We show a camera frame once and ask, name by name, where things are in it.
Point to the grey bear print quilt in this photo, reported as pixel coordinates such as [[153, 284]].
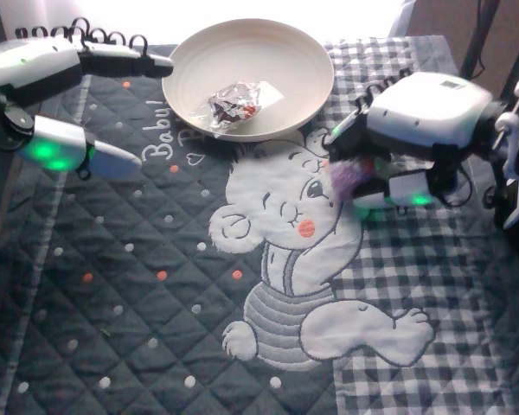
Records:
[[164, 311]]

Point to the black stand pole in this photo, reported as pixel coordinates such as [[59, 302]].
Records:
[[480, 30]]

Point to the round white plate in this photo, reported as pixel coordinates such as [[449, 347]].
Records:
[[199, 78]]

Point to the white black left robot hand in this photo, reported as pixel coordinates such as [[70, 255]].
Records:
[[30, 65]]

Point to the purple candy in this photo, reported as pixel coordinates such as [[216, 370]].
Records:
[[346, 177]]

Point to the brown candy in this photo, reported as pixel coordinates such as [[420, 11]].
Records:
[[233, 106]]

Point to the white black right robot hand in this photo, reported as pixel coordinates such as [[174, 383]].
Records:
[[428, 108]]

